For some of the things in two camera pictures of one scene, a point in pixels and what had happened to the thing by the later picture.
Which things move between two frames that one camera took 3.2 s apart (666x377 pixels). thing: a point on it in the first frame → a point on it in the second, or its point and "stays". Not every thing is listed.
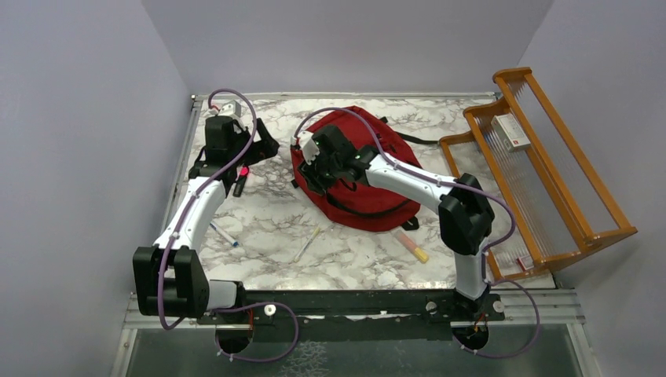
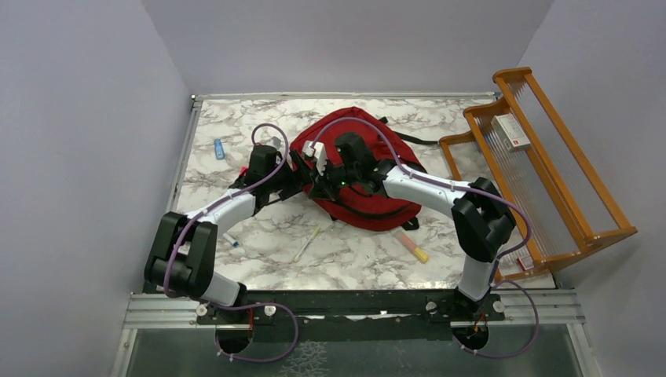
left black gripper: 265,148 → 295,183
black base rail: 307,315 stays
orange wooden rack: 549,200 stays
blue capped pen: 232,241 stays
